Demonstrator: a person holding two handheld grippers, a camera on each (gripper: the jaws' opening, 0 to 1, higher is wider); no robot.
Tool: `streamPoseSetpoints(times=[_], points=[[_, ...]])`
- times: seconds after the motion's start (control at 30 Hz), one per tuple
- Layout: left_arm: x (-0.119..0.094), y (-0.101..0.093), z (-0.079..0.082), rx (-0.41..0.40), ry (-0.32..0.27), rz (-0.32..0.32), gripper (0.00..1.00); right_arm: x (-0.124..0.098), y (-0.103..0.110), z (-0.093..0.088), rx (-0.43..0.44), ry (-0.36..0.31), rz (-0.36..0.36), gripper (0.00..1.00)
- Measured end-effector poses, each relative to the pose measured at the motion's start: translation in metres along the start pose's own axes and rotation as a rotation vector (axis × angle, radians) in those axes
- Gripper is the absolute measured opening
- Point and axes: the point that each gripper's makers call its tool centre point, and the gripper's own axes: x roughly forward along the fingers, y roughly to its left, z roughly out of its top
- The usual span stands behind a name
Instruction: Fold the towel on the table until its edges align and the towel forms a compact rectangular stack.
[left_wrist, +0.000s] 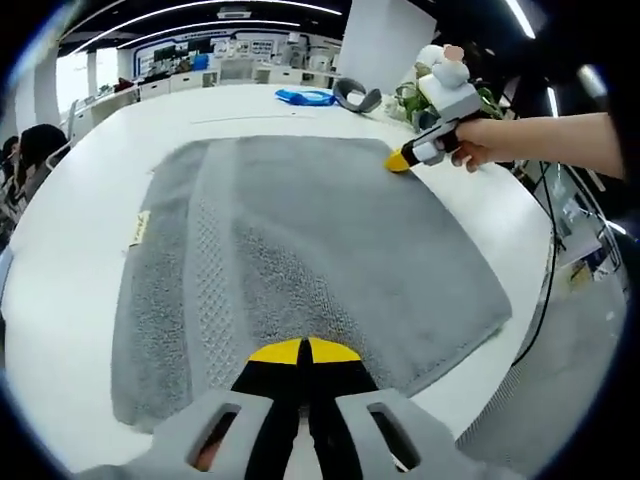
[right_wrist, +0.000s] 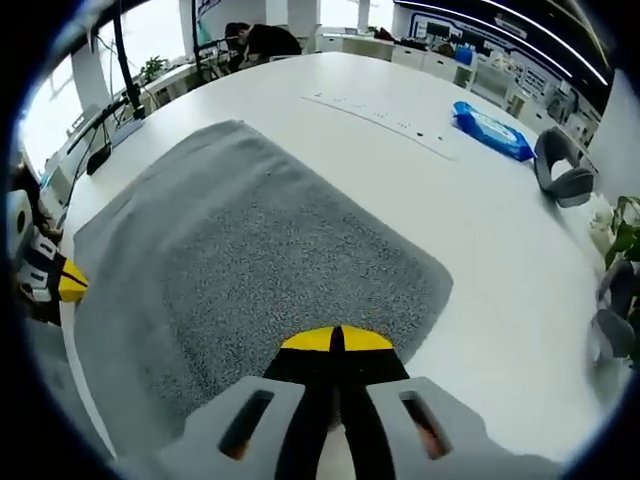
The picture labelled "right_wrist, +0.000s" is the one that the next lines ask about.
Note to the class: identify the blue container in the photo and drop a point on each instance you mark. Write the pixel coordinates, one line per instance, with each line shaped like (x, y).
(465, 56)

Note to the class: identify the green potted plant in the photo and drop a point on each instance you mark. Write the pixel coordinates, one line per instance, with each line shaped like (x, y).
(625, 230)

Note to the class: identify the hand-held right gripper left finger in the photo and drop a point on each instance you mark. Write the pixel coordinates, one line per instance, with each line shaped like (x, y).
(260, 430)

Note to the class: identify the grey towel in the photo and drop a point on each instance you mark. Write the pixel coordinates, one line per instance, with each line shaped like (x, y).
(250, 250)

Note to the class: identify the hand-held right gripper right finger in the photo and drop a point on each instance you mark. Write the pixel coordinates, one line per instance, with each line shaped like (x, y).
(400, 430)

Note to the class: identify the small green plant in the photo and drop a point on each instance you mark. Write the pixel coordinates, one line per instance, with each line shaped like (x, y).
(154, 69)

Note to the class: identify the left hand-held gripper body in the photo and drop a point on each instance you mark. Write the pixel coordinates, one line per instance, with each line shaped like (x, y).
(20, 220)

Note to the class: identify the blue wet wipes packet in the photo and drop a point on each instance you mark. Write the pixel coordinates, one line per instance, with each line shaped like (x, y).
(492, 131)

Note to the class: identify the white office chair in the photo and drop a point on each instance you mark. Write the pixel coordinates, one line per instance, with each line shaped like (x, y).
(492, 82)

